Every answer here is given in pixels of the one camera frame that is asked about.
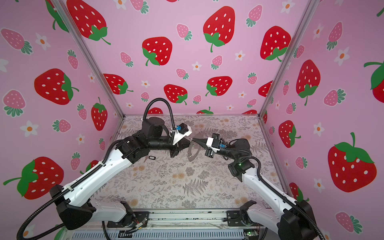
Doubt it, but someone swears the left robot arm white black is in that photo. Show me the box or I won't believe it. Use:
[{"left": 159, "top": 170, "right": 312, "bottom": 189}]
[{"left": 51, "top": 117, "right": 192, "bottom": 230}]

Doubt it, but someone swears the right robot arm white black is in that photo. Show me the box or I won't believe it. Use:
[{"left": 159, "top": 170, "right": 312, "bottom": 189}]
[{"left": 192, "top": 134, "right": 325, "bottom": 240}]

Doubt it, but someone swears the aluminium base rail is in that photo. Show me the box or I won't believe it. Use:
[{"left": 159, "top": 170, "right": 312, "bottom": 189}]
[{"left": 59, "top": 208, "right": 271, "bottom": 240}]

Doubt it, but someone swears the aluminium corner post right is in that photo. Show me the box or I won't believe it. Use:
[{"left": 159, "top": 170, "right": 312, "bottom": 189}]
[{"left": 259, "top": 0, "right": 320, "bottom": 120}]

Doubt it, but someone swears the aluminium corner post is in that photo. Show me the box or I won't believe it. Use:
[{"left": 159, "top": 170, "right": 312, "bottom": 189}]
[
  {"left": 52, "top": 0, "right": 125, "bottom": 119},
  {"left": 259, "top": 0, "right": 320, "bottom": 120}
]

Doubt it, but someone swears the aluminium corner post left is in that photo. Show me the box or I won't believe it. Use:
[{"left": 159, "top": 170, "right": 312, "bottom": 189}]
[{"left": 52, "top": 0, "right": 125, "bottom": 119}]

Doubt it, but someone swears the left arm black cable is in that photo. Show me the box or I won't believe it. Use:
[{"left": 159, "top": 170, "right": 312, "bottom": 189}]
[{"left": 16, "top": 97, "right": 176, "bottom": 240}]

